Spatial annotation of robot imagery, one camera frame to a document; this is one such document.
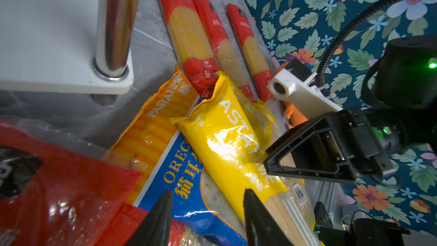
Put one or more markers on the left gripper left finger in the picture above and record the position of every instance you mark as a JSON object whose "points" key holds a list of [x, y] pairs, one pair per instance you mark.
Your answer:
{"points": [[156, 226]]}

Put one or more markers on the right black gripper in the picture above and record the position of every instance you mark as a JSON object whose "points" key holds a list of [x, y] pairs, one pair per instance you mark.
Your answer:
{"points": [[339, 146]]}

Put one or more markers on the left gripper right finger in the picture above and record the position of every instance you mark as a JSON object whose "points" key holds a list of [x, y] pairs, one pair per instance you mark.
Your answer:
{"points": [[261, 228]]}

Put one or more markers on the yellow spaghetti bag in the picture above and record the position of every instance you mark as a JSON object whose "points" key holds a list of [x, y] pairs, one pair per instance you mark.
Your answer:
{"points": [[227, 145], [260, 117]]}

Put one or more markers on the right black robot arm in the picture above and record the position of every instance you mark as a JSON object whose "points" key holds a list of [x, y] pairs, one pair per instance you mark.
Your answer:
{"points": [[403, 81]]}

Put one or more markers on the blue orecchiette pasta bag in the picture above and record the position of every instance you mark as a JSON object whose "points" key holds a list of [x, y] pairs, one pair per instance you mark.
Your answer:
{"points": [[156, 148]]}

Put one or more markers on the white two-tier shelf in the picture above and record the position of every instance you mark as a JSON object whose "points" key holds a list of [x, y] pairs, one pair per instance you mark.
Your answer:
{"points": [[67, 46]]}

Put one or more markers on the red macaroni bag lower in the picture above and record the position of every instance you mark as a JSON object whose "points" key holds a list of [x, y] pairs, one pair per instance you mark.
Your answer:
{"points": [[128, 218]]}

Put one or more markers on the red macaroni bag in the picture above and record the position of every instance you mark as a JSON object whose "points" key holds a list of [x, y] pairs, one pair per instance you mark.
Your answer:
{"points": [[128, 218], [51, 196]]}

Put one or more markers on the orange shark plush toy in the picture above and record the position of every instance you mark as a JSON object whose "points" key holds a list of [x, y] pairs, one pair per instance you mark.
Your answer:
{"points": [[293, 112]]}

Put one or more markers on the red spaghetti pack right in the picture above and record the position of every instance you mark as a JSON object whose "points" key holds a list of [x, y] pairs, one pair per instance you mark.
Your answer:
{"points": [[254, 58]]}

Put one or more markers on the red spaghetti pack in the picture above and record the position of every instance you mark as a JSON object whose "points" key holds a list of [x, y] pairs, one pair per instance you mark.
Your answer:
{"points": [[222, 47], [191, 45], [254, 58]]}

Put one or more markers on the red macaroni bag upper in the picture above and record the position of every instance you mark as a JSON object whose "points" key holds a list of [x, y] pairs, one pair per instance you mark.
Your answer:
{"points": [[51, 196]]}

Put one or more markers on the red spaghetti pack middle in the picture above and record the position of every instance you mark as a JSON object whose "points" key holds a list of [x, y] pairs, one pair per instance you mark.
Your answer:
{"points": [[222, 47]]}

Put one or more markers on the red spaghetti pack left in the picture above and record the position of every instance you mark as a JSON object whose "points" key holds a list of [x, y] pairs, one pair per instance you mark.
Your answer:
{"points": [[191, 45]]}

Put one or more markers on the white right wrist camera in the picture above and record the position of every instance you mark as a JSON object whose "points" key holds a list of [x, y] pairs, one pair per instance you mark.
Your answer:
{"points": [[291, 84]]}

